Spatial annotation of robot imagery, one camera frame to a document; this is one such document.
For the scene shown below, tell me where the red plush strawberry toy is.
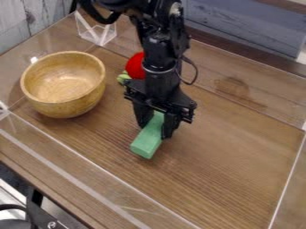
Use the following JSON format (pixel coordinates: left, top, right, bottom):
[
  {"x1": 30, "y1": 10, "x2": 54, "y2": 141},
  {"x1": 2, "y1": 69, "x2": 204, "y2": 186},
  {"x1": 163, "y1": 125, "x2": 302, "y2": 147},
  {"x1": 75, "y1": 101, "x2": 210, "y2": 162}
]
[{"x1": 118, "y1": 52, "x2": 145, "y2": 85}]

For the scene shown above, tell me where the green rectangular block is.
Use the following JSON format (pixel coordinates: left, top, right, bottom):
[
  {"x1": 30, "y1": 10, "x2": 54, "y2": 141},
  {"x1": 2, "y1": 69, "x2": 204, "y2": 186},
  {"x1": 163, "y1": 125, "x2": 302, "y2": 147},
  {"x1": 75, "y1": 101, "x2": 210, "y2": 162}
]
[{"x1": 131, "y1": 112, "x2": 165, "y2": 159}]

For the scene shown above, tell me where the clear acrylic corner bracket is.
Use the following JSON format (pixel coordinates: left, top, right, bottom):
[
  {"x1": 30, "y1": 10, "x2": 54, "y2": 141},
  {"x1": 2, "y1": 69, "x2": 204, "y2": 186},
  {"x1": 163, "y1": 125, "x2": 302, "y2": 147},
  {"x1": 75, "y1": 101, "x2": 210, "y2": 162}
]
[{"x1": 74, "y1": 12, "x2": 118, "y2": 47}]

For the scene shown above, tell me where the black stand with cable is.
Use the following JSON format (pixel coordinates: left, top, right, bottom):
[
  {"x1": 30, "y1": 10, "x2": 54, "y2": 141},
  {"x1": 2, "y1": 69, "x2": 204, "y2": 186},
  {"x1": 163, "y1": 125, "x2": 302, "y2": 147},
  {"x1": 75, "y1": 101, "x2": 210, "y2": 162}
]
[{"x1": 0, "y1": 187, "x2": 73, "y2": 229}]

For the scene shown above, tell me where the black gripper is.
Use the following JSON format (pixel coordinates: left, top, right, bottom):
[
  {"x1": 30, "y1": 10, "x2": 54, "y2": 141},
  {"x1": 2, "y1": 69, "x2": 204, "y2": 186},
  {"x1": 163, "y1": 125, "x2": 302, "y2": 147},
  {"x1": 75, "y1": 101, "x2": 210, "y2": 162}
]
[{"x1": 125, "y1": 70, "x2": 198, "y2": 140}]

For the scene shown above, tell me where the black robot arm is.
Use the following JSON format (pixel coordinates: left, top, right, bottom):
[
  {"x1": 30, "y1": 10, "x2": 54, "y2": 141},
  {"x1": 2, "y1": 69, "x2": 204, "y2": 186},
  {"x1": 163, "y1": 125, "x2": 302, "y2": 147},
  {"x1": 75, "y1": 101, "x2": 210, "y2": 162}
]
[{"x1": 78, "y1": 0, "x2": 198, "y2": 139}]

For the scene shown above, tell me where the blue grey couch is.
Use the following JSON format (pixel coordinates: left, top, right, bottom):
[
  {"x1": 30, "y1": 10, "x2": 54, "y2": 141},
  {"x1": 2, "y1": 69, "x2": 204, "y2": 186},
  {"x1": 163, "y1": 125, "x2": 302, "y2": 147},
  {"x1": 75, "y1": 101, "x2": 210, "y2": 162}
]
[{"x1": 183, "y1": 0, "x2": 306, "y2": 59}]

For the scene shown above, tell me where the brown wooden bowl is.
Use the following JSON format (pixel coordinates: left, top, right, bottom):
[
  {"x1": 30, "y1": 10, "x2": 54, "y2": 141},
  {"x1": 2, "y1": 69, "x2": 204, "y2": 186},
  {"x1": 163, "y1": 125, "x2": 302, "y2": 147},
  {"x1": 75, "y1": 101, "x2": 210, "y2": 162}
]
[{"x1": 20, "y1": 51, "x2": 107, "y2": 118}]

